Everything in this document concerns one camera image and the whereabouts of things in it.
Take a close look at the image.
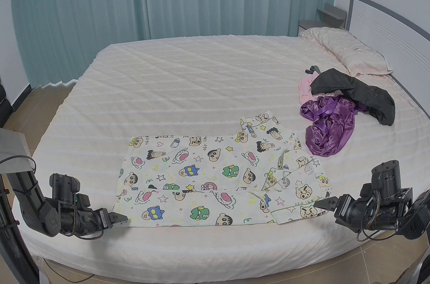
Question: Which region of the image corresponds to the purple satin garment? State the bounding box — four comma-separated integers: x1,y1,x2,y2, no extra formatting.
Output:
300,97,357,157

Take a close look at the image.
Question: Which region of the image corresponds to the bed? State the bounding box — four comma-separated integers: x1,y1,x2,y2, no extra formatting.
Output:
24,0,430,284

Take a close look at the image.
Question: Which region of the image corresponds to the black garment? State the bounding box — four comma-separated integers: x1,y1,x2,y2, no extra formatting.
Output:
310,68,396,126

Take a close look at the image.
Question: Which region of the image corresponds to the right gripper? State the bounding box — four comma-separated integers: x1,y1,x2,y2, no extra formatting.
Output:
314,194,363,233

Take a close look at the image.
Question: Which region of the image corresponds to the pink garment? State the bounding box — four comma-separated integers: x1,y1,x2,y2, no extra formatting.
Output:
298,75,336,105

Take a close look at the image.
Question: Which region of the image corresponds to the black cable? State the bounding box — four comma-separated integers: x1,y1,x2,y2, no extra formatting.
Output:
0,155,37,176
44,259,98,280
356,227,387,242
60,230,105,240

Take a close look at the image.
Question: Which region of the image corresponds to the white printed pyjama top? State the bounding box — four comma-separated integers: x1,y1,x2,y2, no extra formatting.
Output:
114,111,331,228

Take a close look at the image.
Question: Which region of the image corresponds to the grey bedside table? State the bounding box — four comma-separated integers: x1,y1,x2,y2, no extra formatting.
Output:
298,3,347,36

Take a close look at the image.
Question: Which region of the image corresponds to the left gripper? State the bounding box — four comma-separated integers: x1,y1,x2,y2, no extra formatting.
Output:
75,207,129,238

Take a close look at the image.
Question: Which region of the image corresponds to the pale pink pillow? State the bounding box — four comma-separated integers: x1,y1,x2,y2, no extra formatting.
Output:
299,27,393,77

